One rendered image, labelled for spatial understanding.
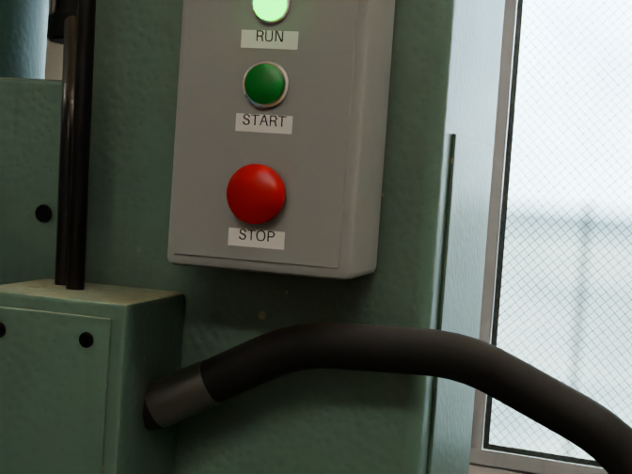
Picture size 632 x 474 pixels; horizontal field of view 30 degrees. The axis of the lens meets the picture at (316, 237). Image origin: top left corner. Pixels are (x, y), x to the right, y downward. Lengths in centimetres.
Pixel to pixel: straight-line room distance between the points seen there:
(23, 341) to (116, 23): 19
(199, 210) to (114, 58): 13
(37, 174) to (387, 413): 27
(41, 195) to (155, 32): 14
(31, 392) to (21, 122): 21
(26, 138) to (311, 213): 24
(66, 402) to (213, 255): 11
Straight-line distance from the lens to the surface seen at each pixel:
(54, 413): 63
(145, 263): 69
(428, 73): 64
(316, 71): 59
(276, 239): 59
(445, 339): 60
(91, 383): 62
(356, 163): 58
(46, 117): 76
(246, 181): 59
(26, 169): 77
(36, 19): 86
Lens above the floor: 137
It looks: 3 degrees down
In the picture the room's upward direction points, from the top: 4 degrees clockwise
